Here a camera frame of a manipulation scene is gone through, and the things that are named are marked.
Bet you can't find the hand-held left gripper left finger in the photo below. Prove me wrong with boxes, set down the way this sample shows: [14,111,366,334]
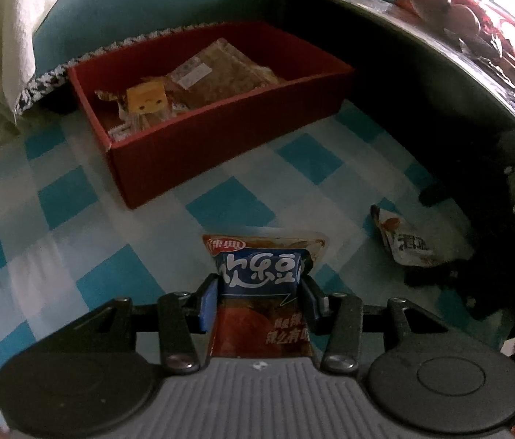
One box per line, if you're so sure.
[58,274,220,374]

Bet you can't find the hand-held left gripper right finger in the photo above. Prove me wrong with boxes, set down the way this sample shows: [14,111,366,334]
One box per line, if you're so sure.
[300,277,451,374]

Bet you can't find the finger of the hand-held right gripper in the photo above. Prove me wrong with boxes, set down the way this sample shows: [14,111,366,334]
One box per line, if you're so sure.
[419,181,470,208]
[404,263,470,288]

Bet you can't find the white brown snack packet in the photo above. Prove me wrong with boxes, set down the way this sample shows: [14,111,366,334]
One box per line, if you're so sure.
[371,204,467,267]

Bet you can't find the blue red snack packet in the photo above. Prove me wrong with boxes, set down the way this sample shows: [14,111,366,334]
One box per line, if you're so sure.
[202,233,331,358]

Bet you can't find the red cardboard box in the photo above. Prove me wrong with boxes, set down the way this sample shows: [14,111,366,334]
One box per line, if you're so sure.
[66,20,356,211]

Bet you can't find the yellow snack packet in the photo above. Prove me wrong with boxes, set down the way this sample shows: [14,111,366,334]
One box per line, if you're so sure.
[122,78,174,125]

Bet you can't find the dark table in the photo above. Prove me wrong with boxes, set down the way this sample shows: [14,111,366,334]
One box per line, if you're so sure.
[279,0,515,184]

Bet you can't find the blue white checked bedsheet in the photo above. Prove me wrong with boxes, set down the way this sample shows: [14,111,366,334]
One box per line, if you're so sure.
[0,101,514,421]

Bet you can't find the small clear wrapped snack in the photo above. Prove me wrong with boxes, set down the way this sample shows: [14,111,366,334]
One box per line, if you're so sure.
[108,116,149,142]

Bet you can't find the red bag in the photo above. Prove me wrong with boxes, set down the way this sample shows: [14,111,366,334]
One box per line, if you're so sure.
[397,0,515,56]

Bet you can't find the small brown wrapped snack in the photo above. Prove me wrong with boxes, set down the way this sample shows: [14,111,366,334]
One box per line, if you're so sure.
[94,89,126,104]

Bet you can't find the large brown snack packet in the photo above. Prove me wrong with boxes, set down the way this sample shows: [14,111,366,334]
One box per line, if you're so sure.
[166,37,288,111]

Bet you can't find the teal blanket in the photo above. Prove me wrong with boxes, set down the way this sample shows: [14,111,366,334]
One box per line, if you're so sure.
[15,0,399,116]

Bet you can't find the white cloth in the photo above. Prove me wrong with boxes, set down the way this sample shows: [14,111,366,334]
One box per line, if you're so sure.
[0,0,75,125]

